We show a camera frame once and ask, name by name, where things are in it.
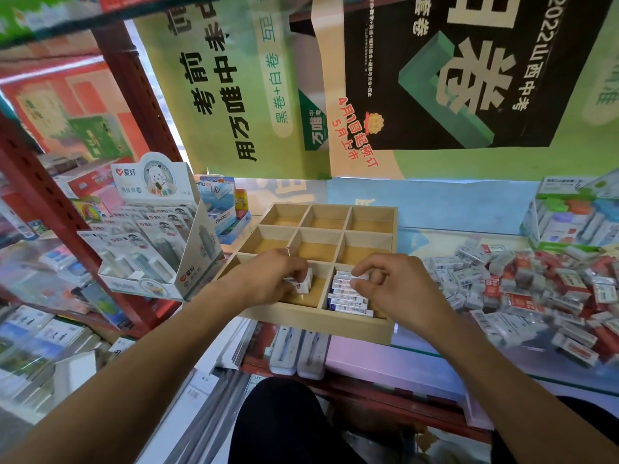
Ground person's right forearm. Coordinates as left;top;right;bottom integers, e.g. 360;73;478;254
426;308;619;464

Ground wooden compartment tray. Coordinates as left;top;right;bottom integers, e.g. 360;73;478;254
214;203;398;346

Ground red metal shelf frame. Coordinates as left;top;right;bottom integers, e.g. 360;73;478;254
0;19;184;339

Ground green-white display box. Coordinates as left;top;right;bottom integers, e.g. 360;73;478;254
519;170;619;253

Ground person's left hand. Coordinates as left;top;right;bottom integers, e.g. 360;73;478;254
231;247;310;308

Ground black and green poster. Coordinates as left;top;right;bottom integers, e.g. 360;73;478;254
311;0;619;182

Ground white cardboard display box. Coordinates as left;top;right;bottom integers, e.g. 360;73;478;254
76;151;227;303

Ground blue poster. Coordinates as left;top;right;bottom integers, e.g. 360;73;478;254
327;178;540;236

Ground row of carded packets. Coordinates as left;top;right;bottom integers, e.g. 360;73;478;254
77;203;196;281

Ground person's right hand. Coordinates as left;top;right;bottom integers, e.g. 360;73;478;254
349;253;451;337

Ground light green poster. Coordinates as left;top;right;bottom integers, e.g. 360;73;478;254
132;0;333;180

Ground pink flat box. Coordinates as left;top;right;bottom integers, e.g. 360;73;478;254
324;335;466;402

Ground person's black trousers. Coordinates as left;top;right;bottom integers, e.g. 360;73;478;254
227;377;619;464

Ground row of wrapped erasers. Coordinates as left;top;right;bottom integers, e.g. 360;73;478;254
327;270;375;318

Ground pile of red-white erasers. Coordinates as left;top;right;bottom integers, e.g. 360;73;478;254
422;238;619;369

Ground long white box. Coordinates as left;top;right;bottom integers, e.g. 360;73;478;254
296;331;331;381
269;326;304;377

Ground person's left forearm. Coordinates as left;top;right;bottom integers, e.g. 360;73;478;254
0;279;253;464

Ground small white eraser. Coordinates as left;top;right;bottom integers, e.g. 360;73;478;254
284;268;314;295

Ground blue stationery box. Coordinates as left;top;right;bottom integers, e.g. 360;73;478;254
195;175;252;245

